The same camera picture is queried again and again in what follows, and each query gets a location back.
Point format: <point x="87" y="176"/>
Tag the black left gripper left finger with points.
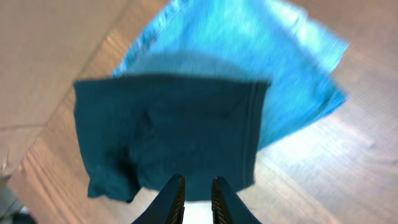
<point x="168" y="206"/>

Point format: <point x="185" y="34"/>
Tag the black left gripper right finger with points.
<point x="227" y="207"/>

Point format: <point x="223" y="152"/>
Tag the dark navy t-shirt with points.
<point x="136" y="132"/>

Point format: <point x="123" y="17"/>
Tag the folded light blue cloth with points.
<point x="274" y="41"/>

